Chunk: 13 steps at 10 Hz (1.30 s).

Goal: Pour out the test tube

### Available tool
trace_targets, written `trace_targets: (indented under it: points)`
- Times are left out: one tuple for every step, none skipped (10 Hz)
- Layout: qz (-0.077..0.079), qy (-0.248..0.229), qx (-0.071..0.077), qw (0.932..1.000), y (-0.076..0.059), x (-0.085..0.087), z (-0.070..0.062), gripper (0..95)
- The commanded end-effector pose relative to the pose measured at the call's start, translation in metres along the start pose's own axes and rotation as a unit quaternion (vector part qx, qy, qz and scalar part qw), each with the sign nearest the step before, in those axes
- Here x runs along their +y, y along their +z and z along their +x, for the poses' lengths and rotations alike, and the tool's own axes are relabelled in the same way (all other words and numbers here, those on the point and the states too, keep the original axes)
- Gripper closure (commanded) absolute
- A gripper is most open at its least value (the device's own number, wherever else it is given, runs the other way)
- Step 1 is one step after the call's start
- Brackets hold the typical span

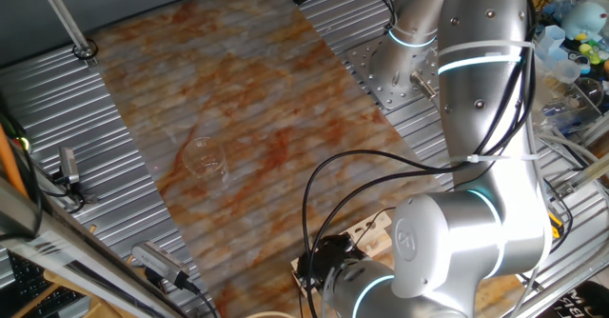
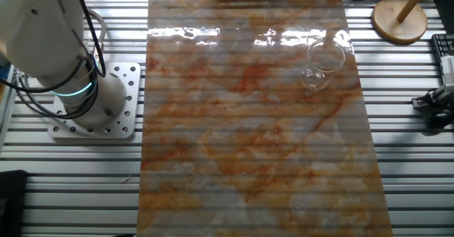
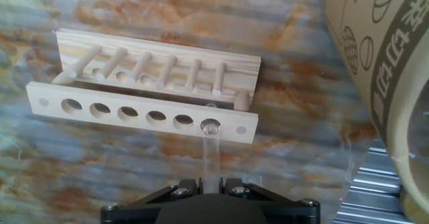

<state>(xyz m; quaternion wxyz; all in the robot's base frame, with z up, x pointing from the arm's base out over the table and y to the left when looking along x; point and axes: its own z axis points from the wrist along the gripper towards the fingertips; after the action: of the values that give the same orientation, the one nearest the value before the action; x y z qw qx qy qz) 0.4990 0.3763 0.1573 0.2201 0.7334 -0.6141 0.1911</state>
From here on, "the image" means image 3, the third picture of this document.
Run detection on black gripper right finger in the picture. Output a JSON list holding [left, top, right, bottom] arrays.
[[221, 178, 321, 224]]

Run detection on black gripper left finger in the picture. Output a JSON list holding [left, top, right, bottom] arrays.
[[100, 178, 202, 224]]

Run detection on clear glass test tube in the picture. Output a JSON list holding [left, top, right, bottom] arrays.
[[200, 103, 222, 194]]

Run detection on wooden test tube rack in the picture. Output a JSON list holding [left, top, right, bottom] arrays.
[[25, 27, 262, 145]]

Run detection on orange marble pattern mat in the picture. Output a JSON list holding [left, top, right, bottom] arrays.
[[0, 0, 379, 224]]

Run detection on printed beige paper bucket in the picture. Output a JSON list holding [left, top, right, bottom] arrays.
[[321, 0, 429, 198]]

